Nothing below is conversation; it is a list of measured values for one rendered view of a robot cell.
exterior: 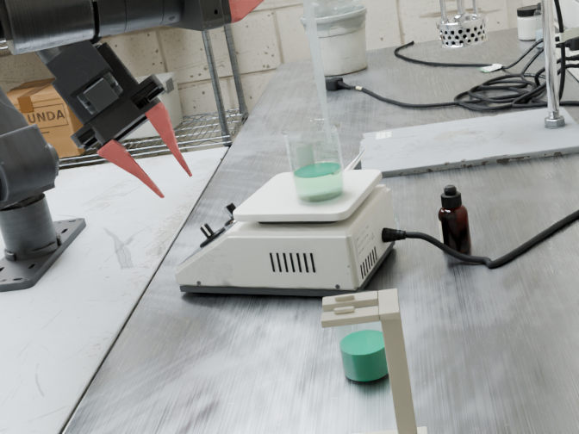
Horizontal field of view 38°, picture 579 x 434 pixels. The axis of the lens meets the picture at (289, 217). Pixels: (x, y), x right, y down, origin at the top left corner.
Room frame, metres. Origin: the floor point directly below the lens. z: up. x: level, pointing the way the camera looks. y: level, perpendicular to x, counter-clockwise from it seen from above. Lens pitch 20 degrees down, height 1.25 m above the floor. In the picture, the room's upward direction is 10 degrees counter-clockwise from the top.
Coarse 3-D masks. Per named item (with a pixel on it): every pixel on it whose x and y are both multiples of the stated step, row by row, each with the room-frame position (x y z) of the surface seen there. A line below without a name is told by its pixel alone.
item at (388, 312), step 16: (336, 304) 0.46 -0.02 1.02; (352, 304) 0.46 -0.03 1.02; (368, 304) 0.46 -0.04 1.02; (384, 304) 0.45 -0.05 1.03; (336, 320) 0.44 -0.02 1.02; (352, 320) 0.44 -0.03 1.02; (368, 320) 0.44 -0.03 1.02; (384, 320) 0.45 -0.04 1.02; (400, 320) 0.45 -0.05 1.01; (384, 336) 0.45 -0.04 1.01; (400, 336) 0.45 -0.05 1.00; (400, 352) 0.45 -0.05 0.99; (400, 368) 0.45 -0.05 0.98; (400, 384) 0.45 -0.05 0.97; (400, 400) 0.45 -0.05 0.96; (400, 416) 0.45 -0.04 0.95; (368, 432) 0.49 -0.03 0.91; (384, 432) 0.49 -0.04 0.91; (400, 432) 0.45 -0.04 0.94; (416, 432) 0.45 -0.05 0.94
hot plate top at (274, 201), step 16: (288, 176) 0.85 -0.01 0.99; (352, 176) 0.82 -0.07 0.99; (368, 176) 0.81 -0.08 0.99; (256, 192) 0.82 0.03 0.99; (272, 192) 0.81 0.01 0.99; (288, 192) 0.80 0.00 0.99; (352, 192) 0.77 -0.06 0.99; (368, 192) 0.77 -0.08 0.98; (240, 208) 0.78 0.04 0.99; (256, 208) 0.77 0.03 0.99; (272, 208) 0.76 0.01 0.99; (288, 208) 0.75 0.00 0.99; (304, 208) 0.74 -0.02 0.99; (320, 208) 0.74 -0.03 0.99; (336, 208) 0.73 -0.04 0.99; (352, 208) 0.73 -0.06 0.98
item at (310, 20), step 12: (312, 0) 0.59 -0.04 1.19; (312, 12) 0.59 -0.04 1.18; (312, 24) 0.59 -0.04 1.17; (312, 36) 0.59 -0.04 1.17; (312, 48) 0.59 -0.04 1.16; (312, 60) 0.59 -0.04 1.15; (324, 84) 0.59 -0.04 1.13; (324, 96) 0.59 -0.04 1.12; (324, 108) 0.59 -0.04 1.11; (324, 120) 0.59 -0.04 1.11
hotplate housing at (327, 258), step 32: (384, 192) 0.81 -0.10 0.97; (256, 224) 0.78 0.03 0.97; (288, 224) 0.76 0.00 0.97; (320, 224) 0.74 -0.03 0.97; (352, 224) 0.73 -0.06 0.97; (384, 224) 0.79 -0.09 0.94; (192, 256) 0.79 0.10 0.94; (224, 256) 0.77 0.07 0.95; (256, 256) 0.75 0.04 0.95; (288, 256) 0.74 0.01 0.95; (320, 256) 0.72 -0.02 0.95; (352, 256) 0.71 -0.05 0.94; (384, 256) 0.79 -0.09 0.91; (192, 288) 0.79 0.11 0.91; (224, 288) 0.78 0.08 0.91; (256, 288) 0.76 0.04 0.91; (288, 288) 0.75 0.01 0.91; (320, 288) 0.73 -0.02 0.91; (352, 288) 0.71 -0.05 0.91
